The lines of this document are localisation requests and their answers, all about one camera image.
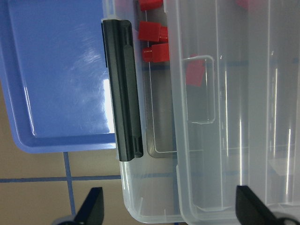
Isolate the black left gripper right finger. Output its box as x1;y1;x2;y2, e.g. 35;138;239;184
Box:
235;185;300;225

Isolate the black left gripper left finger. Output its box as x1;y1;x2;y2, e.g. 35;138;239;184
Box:
74;187;104;225

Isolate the red block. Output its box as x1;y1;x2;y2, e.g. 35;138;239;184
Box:
186;59;206;87
138;0;163;11
138;21;168;43

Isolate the blue plastic tray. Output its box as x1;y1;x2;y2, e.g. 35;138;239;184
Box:
0;0;116;154

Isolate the clear plastic storage box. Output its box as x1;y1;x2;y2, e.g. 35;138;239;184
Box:
100;0;300;225

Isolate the black box latch handle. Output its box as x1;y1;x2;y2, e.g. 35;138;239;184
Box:
101;19;143;162

